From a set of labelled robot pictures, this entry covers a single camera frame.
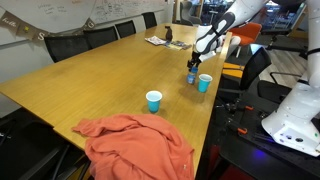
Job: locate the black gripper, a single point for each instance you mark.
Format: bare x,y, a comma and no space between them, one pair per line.
194,59

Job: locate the blue jar lid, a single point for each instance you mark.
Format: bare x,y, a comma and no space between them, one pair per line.
194,70

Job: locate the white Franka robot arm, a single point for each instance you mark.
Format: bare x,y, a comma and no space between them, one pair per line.
296,110

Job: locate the peanut butter jar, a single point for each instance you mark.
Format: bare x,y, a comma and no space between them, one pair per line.
191,78

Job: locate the blue plastic cup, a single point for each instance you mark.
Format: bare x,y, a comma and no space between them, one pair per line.
153,104
204,85

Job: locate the colourful magazine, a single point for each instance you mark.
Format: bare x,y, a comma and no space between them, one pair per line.
178,45

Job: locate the dark brown bottle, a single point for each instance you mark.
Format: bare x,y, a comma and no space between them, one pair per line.
169,34

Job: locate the white magazine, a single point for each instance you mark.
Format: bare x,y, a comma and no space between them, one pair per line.
155,40

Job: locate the grey highback chair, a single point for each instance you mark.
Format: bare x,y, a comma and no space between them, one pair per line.
186,11

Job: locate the orange office chair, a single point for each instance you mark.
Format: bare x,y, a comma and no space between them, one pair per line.
246,33

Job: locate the black mesh chair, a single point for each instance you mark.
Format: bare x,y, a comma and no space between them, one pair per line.
125,29
101,36
66,48
149,20
40,156

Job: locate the black office chair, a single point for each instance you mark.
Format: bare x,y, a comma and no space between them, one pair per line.
273,91
256,65

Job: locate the orange cloth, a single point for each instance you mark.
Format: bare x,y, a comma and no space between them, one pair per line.
133,150

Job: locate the burlap pennant banner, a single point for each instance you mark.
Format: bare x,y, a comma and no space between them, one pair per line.
8,21

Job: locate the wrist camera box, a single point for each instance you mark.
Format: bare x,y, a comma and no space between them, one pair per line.
207,56

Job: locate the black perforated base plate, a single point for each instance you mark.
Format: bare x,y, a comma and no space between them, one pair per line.
266,146

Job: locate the wall whiteboard with writing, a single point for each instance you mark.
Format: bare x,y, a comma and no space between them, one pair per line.
60,13

